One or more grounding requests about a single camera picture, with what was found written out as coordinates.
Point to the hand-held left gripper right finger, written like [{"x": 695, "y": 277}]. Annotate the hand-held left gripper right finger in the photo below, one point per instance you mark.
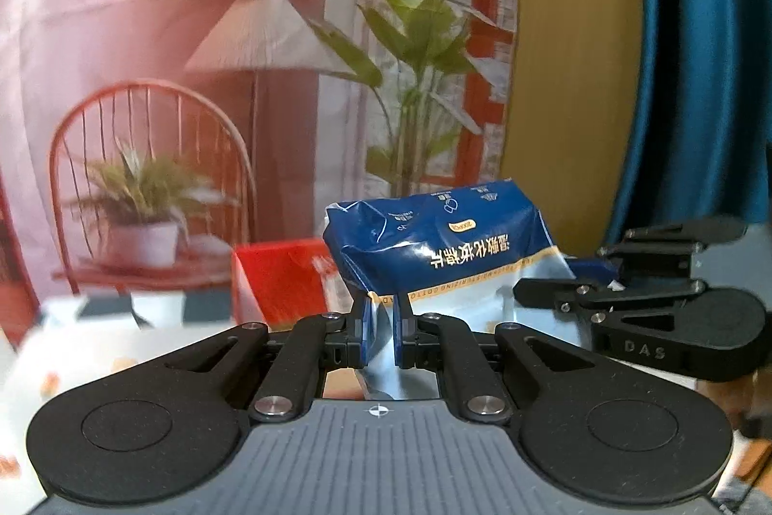
[{"x": 400, "y": 333}]

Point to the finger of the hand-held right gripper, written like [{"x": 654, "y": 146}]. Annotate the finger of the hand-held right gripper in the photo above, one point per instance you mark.
[
  {"x": 573, "y": 295},
  {"x": 657, "y": 257}
]

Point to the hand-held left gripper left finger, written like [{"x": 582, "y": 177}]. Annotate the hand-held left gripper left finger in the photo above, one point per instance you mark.
[{"x": 363, "y": 331}]

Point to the blue cotton pad packet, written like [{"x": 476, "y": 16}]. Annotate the blue cotton pad packet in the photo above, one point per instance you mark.
[{"x": 422, "y": 234}]

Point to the red cardboard box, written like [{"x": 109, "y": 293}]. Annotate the red cardboard box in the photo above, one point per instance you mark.
[{"x": 271, "y": 279}]

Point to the blue curtain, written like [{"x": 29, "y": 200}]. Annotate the blue curtain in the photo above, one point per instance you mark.
[{"x": 693, "y": 68}]

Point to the yellow wooden panel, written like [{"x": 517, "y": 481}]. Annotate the yellow wooden panel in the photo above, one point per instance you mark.
[{"x": 573, "y": 68}]

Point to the white patterned tablecloth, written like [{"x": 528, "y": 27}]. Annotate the white patterned tablecloth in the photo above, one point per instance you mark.
[{"x": 90, "y": 337}]

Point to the wall poster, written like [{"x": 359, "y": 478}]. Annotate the wall poster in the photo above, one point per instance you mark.
[{"x": 151, "y": 8}]

